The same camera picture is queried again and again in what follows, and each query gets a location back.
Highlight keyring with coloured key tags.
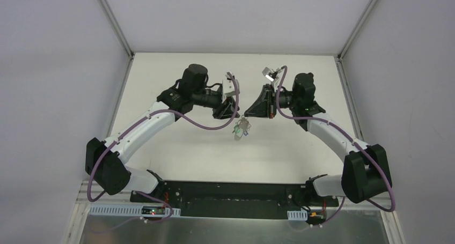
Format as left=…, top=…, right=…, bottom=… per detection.
left=232, top=116, right=251, bottom=141

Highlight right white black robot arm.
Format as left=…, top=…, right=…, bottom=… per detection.
left=244, top=71, right=394, bottom=206

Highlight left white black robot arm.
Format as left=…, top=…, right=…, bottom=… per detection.
left=85, top=64, right=240, bottom=204

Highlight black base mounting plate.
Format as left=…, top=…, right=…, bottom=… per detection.
left=151, top=180, right=339, bottom=220

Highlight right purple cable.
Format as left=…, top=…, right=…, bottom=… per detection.
left=275, top=65, right=396, bottom=232

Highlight purple cable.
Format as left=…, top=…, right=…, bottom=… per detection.
left=87, top=72, right=240, bottom=225
left=275, top=65, right=396, bottom=232

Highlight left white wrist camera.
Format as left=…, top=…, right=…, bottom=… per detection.
left=222, top=72, right=239, bottom=102

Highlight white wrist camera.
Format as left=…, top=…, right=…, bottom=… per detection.
left=262, top=67, right=283, bottom=83
left=222, top=72, right=239, bottom=102

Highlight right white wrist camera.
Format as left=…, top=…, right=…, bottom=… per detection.
left=262, top=67, right=283, bottom=83

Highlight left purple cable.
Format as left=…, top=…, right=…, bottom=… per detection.
left=87, top=72, right=240, bottom=225

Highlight right white cable duct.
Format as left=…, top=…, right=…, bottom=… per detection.
left=287, top=210, right=308, bottom=221

